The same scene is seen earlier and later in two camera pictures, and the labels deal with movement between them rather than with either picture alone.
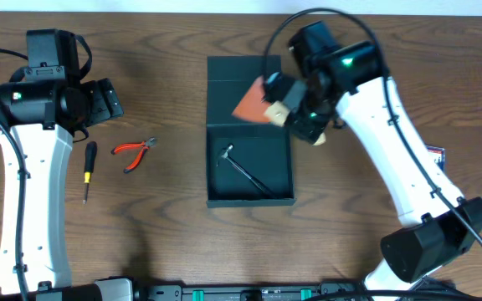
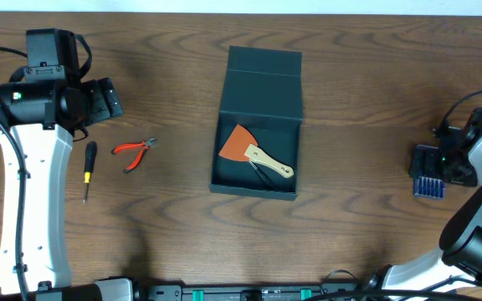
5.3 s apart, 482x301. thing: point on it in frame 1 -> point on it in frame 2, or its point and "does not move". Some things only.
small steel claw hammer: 224,153 -> 261,174
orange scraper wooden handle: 256,106 -> 242,145
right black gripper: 299,126 -> 469,179
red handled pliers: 143,145 does not move
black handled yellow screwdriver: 91,151 does not move
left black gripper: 105,100 does not move
